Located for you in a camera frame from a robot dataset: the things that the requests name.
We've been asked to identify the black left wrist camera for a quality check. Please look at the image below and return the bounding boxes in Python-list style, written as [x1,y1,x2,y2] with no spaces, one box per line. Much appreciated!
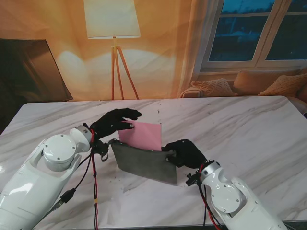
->
[92,141,108,156]

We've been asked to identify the red black left arm cable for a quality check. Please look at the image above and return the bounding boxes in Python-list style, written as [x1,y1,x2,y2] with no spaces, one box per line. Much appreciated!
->
[51,129,99,230]

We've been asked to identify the red black right arm cable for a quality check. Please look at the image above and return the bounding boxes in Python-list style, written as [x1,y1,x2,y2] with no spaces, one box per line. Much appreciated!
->
[196,167,224,230]

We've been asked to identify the pink paper document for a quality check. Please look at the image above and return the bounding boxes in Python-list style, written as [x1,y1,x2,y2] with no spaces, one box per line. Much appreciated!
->
[118,121,163,152]

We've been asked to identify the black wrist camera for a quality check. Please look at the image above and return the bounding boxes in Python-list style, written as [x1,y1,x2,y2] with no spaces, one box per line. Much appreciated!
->
[186,172,201,187]
[92,141,108,156]

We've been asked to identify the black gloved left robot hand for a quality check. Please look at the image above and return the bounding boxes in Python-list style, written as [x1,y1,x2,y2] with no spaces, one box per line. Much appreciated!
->
[90,108,142,139]

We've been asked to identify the printed living room backdrop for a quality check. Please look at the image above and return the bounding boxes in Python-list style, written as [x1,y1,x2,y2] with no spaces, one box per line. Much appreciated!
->
[0,0,307,103]

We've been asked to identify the red black arm cable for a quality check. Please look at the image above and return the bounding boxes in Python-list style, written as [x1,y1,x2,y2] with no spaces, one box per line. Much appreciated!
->
[196,167,224,230]
[51,129,99,230]

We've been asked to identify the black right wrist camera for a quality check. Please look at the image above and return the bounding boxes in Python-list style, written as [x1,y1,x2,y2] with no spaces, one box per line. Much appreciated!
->
[186,172,201,187]

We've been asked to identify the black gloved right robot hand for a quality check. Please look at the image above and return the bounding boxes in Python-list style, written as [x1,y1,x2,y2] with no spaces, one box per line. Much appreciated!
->
[161,139,208,169]

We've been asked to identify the grey suede zip pouch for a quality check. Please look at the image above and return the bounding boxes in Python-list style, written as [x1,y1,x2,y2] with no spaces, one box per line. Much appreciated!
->
[100,138,178,185]

